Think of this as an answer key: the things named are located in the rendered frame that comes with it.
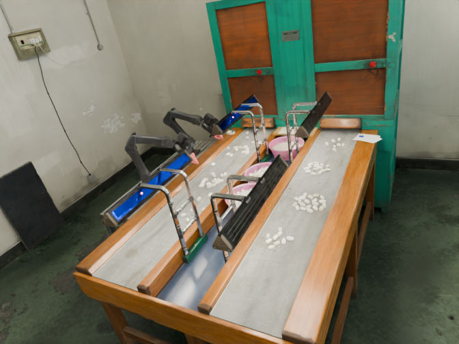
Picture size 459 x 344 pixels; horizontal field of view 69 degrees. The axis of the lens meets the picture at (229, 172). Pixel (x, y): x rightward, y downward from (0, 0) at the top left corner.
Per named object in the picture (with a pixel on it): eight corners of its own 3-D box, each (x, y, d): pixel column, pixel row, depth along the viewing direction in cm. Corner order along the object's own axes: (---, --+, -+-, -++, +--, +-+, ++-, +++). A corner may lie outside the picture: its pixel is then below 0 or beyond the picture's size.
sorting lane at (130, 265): (93, 278, 166) (91, 276, 165) (244, 132, 301) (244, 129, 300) (138, 294, 152) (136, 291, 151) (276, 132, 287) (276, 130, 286)
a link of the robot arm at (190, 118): (203, 115, 271) (168, 106, 275) (199, 119, 264) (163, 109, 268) (201, 129, 278) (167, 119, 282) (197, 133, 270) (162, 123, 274)
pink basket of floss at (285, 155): (277, 166, 244) (276, 154, 239) (264, 152, 267) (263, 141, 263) (311, 155, 248) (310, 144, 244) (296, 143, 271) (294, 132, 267)
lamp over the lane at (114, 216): (103, 225, 147) (97, 211, 144) (182, 159, 194) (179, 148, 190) (116, 228, 144) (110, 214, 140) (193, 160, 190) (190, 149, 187)
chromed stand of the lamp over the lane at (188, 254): (158, 256, 179) (132, 185, 158) (179, 233, 193) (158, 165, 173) (188, 264, 170) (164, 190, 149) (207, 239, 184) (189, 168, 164)
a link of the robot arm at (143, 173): (152, 178, 242) (132, 138, 226) (152, 183, 236) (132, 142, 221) (145, 181, 242) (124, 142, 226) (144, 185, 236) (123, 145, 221)
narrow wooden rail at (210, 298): (202, 324, 139) (196, 306, 134) (315, 140, 274) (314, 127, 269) (213, 328, 137) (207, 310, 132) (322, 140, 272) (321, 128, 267)
